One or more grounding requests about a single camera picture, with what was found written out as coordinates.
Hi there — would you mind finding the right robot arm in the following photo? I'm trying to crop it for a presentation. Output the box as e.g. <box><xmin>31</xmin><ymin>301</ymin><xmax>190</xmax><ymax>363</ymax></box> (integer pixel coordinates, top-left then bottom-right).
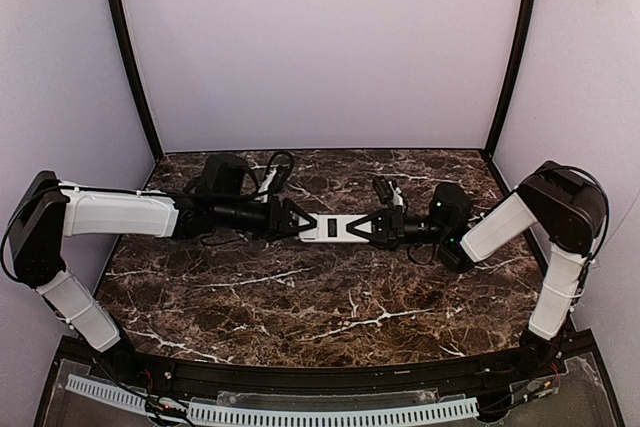
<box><xmin>346</xmin><ymin>161</ymin><xmax>609</xmax><ymax>375</ymax></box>

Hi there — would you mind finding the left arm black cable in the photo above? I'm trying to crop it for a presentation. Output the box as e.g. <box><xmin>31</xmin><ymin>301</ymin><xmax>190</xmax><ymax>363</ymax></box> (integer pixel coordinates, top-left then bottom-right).
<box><xmin>244</xmin><ymin>150</ymin><xmax>296</xmax><ymax>203</ymax></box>

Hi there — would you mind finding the white cable duct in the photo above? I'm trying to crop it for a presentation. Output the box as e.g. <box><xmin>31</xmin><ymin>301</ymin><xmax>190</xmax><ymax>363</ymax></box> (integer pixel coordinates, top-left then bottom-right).
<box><xmin>187</xmin><ymin>398</ymin><xmax>479</xmax><ymax>427</ymax></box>
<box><xmin>65</xmin><ymin>374</ymin><xmax>147</xmax><ymax>415</ymax></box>

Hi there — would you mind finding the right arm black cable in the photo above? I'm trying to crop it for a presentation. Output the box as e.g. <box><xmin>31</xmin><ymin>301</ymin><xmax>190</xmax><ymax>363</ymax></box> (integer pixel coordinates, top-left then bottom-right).
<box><xmin>544</xmin><ymin>164</ymin><xmax>612</xmax><ymax>298</ymax></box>

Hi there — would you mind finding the white red remote control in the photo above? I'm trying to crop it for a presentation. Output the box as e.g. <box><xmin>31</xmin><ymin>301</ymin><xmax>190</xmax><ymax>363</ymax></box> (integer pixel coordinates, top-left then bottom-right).
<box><xmin>298</xmin><ymin>214</ymin><xmax>368</xmax><ymax>244</ymax></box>

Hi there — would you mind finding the right black frame post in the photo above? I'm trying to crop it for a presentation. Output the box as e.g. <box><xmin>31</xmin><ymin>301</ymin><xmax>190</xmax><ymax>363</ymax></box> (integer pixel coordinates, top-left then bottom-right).
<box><xmin>485</xmin><ymin>0</ymin><xmax>535</xmax><ymax>150</ymax></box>

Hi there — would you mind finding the centre white cable duct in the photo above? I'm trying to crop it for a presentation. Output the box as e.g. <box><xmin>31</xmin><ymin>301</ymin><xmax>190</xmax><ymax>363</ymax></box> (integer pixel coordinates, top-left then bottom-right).
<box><xmin>187</xmin><ymin>398</ymin><xmax>479</xmax><ymax>427</ymax></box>

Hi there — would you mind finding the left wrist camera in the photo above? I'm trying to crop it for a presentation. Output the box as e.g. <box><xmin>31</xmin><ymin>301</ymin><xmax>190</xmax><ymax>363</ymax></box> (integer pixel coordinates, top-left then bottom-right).
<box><xmin>257</xmin><ymin>166</ymin><xmax>291</xmax><ymax>203</ymax></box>

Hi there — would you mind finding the black frame post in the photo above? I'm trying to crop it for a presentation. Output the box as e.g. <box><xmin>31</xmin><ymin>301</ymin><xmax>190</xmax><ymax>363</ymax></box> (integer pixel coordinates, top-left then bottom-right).
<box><xmin>107</xmin><ymin>0</ymin><xmax>164</xmax><ymax>163</ymax></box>
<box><xmin>485</xmin><ymin>0</ymin><xmax>535</xmax><ymax>150</ymax></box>

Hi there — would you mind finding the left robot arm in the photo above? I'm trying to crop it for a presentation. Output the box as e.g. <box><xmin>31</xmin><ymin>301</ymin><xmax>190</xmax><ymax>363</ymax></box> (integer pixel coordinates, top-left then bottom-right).
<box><xmin>1</xmin><ymin>153</ymin><xmax>317</xmax><ymax>353</ymax></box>

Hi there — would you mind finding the left black frame post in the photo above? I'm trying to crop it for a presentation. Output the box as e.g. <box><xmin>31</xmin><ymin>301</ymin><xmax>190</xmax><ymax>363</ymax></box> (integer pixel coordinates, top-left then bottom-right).
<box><xmin>107</xmin><ymin>0</ymin><xmax>164</xmax><ymax>163</ymax></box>

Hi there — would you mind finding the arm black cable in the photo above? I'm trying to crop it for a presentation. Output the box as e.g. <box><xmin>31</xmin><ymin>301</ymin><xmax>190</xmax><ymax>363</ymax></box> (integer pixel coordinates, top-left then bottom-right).
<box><xmin>544</xmin><ymin>164</ymin><xmax>612</xmax><ymax>298</ymax></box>
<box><xmin>244</xmin><ymin>150</ymin><xmax>296</xmax><ymax>203</ymax></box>

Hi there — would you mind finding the left white cable duct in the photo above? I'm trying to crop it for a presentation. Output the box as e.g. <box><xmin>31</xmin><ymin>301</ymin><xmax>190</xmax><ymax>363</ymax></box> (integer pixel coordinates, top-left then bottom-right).
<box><xmin>65</xmin><ymin>374</ymin><xmax>147</xmax><ymax>415</ymax></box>

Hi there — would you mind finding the black front rail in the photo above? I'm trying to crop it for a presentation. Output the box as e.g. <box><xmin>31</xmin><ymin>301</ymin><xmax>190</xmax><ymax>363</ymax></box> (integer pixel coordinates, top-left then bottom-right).
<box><xmin>108</xmin><ymin>349</ymin><xmax>526</xmax><ymax>396</ymax></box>

